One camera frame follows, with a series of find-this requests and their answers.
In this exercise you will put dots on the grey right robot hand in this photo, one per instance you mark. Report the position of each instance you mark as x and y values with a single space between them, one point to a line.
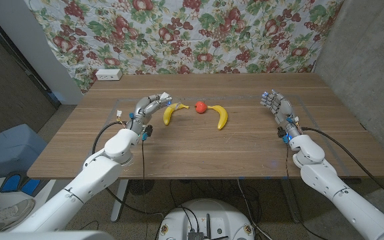
282 107

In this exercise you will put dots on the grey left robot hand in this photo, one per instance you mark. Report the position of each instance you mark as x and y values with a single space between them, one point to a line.
145 106

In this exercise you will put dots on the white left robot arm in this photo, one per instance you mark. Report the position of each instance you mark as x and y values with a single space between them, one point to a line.
92 173

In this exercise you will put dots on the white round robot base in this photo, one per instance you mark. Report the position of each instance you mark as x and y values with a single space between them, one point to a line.
225 220

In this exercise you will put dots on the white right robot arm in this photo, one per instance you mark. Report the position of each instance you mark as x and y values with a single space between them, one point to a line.
325 180

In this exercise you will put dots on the red apple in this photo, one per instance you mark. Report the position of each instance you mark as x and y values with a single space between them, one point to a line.
201 107

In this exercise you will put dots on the yellow banana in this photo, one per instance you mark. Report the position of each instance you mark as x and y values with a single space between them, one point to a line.
168 116
223 116

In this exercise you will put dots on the white power outlet box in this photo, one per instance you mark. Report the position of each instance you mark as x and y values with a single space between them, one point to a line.
108 74

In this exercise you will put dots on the round black floor disc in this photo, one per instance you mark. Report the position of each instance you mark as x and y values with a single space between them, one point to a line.
142 186

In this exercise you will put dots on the floral fruit print backdrop cloth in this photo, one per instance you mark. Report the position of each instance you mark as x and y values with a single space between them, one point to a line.
185 36

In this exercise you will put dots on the grey table leg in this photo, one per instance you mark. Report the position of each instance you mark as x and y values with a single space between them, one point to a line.
120 206
290 200

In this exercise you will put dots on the blue foot pedal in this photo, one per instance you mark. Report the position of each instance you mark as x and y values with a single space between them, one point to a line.
11 182
30 186

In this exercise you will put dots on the grey-blue plastic bin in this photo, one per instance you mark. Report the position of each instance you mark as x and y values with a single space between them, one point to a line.
8 150

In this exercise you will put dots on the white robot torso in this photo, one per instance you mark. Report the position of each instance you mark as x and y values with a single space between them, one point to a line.
45 236

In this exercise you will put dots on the white sneaker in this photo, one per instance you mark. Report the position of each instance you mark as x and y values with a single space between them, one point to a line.
10 215

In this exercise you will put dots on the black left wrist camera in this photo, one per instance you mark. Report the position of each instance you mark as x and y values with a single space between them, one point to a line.
148 129

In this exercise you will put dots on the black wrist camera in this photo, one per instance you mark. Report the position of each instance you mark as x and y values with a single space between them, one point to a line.
148 129
281 132

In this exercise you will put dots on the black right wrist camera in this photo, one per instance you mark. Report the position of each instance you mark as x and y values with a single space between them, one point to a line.
281 132

